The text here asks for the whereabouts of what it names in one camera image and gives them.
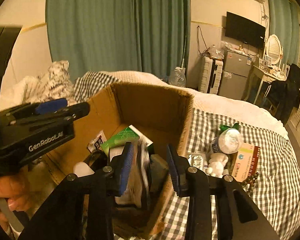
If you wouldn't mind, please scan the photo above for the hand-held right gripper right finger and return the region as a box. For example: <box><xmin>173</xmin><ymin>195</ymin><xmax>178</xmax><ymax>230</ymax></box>
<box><xmin>166</xmin><ymin>144</ymin><xmax>282</xmax><ymax>240</ymax></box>

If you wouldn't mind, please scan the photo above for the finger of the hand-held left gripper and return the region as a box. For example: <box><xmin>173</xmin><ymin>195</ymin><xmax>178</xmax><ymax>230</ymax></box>
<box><xmin>0</xmin><ymin>98</ymin><xmax>68</xmax><ymax>117</ymax></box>
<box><xmin>5</xmin><ymin>102</ymin><xmax>90</xmax><ymax>130</ymax></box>

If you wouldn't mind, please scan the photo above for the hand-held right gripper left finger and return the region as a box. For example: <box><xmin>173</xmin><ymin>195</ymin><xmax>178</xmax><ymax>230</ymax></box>
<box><xmin>19</xmin><ymin>142</ymin><xmax>138</xmax><ymax>240</ymax></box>

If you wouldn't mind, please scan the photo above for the green medicine box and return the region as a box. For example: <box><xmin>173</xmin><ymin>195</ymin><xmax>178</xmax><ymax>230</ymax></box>
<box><xmin>100</xmin><ymin>124</ymin><xmax>154</xmax><ymax>155</ymax></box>

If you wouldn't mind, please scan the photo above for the large white plastic bottle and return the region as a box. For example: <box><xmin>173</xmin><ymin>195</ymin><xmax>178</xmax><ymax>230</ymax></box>
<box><xmin>72</xmin><ymin>161</ymin><xmax>95</xmax><ymax>178</ymax></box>

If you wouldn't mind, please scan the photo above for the brown cardboard box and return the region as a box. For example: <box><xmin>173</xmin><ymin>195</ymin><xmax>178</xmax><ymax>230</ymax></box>
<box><xmin>41</xmin><ymin>81</ymin><xmax>194</xmax><ymax>239</ymax></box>

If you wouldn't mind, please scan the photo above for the person's left hand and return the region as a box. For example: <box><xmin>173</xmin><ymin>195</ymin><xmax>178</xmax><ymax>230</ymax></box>
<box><xmin>0</xmin><ymin>172</ymin><xmax>27</xmax><ymax>227</ymax></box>

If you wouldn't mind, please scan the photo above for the black and white printed pillow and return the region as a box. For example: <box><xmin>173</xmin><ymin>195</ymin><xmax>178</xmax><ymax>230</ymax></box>
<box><xmin>12</xmin><ymin>60</ymin><xmax>77</xmax><ymax>105</ymax></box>

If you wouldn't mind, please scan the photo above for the small printed card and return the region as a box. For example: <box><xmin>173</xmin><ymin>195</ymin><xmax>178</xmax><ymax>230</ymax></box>
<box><xmin>87</xmin><ymin>129</ymin><xmax>107</xmax><ymax>153</ymax></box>

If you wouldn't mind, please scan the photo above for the white bear figurine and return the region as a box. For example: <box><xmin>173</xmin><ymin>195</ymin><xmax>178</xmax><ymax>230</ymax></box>
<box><xmin>205</xmin><ymin>152</ymin><xmax>230</xmax><ymax>175</ymax></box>

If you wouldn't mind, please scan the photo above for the green foil wrapper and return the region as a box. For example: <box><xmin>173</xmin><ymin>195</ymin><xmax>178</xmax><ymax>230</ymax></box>
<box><xmin>219</xmin><ymin>122</ymin><xmax>240</xmax><ymax>132</ymax></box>

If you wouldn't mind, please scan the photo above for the cream and red medicine box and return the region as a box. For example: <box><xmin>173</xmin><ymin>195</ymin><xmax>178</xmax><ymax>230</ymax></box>
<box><xmin>230</xmin><ymin>142</ymin><xmax>261</xmax><ymax>182</ymax></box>

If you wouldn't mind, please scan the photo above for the wide green curtain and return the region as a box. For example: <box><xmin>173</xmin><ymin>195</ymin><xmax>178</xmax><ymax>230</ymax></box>
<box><xmin>45</xmin><ymin>0</ymin><xmax>192</xmax><ymax>79</ymax></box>

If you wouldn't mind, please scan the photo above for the large clear water bottle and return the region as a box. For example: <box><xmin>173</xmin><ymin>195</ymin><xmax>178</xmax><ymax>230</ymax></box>
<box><xmin>168</xmin><ymin>66</ymin><xmax>187</xmax><ymax>87</ymax></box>

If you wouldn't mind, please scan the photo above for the grey checkered blanket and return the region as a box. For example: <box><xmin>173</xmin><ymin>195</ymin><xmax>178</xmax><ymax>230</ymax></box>
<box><xmin>74</xmin><ymin>71</ymin><xmax>300</xmax><ymax>240</ymax></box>

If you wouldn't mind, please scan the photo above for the white suitcase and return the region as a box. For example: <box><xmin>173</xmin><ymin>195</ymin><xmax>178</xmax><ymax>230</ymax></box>
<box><xmin>199</xmin><ymin>55</ymin><xmax>224</xmax><ymax>95</ymax></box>

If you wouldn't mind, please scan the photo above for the grey fridge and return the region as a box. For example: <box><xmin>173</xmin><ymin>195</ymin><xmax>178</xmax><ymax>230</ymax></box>
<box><xmin>219</xmin><ymin>49</ymin><xmax>255</xmax><ymax>98</ymax></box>

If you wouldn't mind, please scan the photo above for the white vanity table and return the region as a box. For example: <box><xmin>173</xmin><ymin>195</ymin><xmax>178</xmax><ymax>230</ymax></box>
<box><xmin>241</xmin><ymin>64</ymin><xmax>289</xmax><ymax>108</ymax></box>

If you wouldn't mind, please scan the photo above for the chair with black jacket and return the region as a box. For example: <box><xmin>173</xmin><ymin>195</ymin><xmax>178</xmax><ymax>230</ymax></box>
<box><xmin>266</xmin><ymin>64</ymin><xmax>300</xmax><ymax>125</ymax></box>

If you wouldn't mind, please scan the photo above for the oval vanity mirror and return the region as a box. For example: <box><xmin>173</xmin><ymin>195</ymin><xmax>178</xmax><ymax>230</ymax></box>
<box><xmin>265</xmin><ymin>34</ymin><xmax>283</xmax><ymax>67</ymax></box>

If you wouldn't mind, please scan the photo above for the narrow green curtain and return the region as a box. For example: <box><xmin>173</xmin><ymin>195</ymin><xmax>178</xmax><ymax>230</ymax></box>
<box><xmin>266</xmin><ymin>0</ymin><xmax>300</xmax><ymax>67</ymax></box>

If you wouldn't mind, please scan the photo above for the metal bead chain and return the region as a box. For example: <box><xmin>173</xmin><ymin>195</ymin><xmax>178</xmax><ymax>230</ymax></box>
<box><xmin>241</xmin><ymin>174</ymin><xmax>260</xmax><ymax>194</ymax></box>

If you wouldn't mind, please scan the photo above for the black wall television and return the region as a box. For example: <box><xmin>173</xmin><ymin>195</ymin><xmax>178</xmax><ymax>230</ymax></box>
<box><xmin>225</xmin><ymin>11</ymin><xmax>266</xmax><ymax>50</ymax></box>

